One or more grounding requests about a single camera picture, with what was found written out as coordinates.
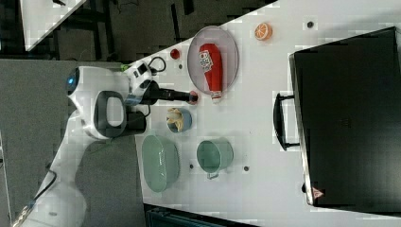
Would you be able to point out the silver toaster oven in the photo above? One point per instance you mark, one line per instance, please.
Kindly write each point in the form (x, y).
(347, 104)

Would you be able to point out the blue bowl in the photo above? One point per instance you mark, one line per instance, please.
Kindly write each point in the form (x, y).
(187, 121)

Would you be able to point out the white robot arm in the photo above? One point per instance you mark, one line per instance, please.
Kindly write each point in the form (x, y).
(101, 97)

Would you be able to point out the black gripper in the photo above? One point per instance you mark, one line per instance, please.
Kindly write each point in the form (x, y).
(154, 93)

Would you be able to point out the strawberry toy at edge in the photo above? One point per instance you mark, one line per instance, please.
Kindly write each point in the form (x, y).
(175, 54)

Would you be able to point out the peeled banana toy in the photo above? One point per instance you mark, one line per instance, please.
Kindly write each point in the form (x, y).
(174, 116)

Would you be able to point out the red plush ketchup bottle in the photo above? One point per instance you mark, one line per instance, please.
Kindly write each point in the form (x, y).
(211, 64)

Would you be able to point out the green metal mug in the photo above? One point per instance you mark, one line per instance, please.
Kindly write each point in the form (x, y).
(214, 155)

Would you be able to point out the grey round plate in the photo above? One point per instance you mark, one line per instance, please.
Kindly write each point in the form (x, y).
(229, 56)

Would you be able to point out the strawberry toy near bowl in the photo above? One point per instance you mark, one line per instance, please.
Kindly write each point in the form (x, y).
(193, 98)

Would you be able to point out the orange slice toy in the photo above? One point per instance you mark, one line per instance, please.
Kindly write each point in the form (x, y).
(263, 32)

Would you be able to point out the green perforated colander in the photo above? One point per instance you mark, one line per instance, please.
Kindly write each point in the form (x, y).
(161, 162)

